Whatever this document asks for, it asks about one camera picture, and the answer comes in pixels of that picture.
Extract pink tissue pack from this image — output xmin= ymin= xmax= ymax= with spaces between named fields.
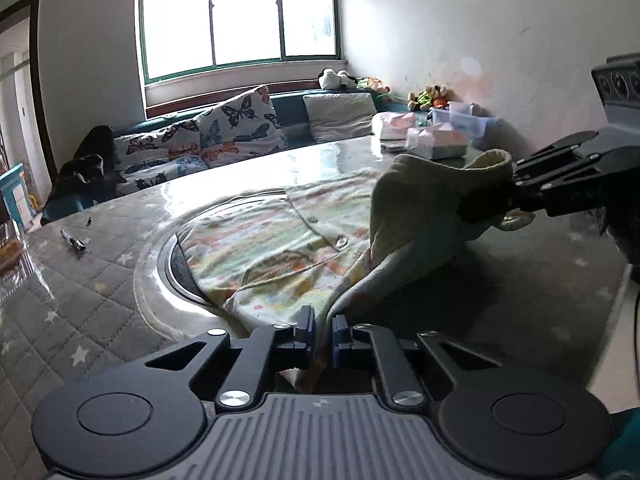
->
xmin=372 ymin=111 xmax=431 ymax=149
xmin=405 ymin=126 xmax=472 ymax=160

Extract panda plush toy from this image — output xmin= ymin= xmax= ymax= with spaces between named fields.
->
xmin=318 ymin=68 xmax=359 ymax=92

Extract green framed window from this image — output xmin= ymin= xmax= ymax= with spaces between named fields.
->
xmin=136 ymin=0 xmax=342 ymax=87

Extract green patterned baby garment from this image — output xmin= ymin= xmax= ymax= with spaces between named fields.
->
xmin=177 ymin=152 xmax=536 ymax=392

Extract round black cooktop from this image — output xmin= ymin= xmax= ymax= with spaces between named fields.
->
xmin=160 ymin=232 xmax=251 ymax=332

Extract teal sofa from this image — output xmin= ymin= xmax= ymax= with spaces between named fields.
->
xmin=40 ymin=87 xmax=416 ymax=226

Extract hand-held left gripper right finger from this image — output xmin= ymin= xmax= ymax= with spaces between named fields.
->
xmin=332 ymin=315 xmax=503 ymax=413

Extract brown door frame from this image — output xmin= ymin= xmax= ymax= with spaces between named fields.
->
xmin=0 ymin=0 xmax=59 ymax=183

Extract orange plush toy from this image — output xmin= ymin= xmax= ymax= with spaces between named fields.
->
xmin=356 ymin=76 xmax=391 ymax=95

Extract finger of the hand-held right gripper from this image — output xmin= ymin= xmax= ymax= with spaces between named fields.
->
xmin=460 ymin=170 xmax=608 ymax=224
xmin=514 ymin=131 xmax=600 ymax=182

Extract grey quilted star table cover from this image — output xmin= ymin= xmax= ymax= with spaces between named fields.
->
xmin=0 ymin=135 xmax=631 ymax=480

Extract clear plastic clamshell container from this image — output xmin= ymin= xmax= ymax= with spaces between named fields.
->
xmin=0 ymin=225 xmax=31 ymax=286

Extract butterfly print pillow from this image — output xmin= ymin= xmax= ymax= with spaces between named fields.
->
xmin=197 ymin=86 xmax=290 ymax=169
xmin=112 ymin=115 xmax=212 ymax=189

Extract clear plastic storage box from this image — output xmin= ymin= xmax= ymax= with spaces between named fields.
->
xmin=430 ymin=101 xmax=499 ymax=149

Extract black cloth pile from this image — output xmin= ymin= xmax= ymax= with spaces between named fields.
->
xmin=50 ymin=125 xmax=119 ymax=211

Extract grey pillow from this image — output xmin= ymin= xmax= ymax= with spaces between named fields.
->
xmin=302 ymin=92 xmax=377 ymax=143

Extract blue cabinet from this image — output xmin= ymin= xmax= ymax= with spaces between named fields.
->
xmin=0 ymin=162 xmax=34 ymax=231

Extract green and brown plush toys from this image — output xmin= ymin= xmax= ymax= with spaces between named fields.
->
xmin=407 ymin=84 xmax=449 ymax=111

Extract black marker pen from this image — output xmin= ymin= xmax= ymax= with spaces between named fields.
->
xmin=60 ymin=229 xmax=87 ymax=254

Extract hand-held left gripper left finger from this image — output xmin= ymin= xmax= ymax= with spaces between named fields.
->
xmin=142 ymin=306 xmax=316 ymax=411

